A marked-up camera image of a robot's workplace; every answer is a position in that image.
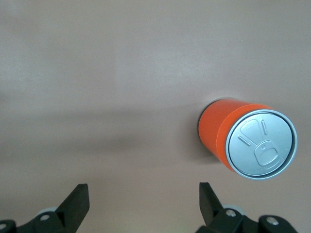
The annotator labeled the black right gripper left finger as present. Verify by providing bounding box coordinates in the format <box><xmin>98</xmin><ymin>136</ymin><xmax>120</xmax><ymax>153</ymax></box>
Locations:
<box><xmin>17</xmin><ymin>183</ymin><xmax>90</xmax><ymax>233</ymax></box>

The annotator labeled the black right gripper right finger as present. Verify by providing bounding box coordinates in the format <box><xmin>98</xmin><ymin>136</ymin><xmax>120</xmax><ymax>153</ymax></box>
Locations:
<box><xmin>196</xmin><ymin>182</ymin><xmax>297</xmax><ymax>233</ymax></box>

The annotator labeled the orange can with silver lid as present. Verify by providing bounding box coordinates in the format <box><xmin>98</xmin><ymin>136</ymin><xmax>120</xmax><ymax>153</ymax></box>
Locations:
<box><xmin>198</xmin><ymin>97</ymin><xmax>298</xmax><ymax>182</ymax></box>

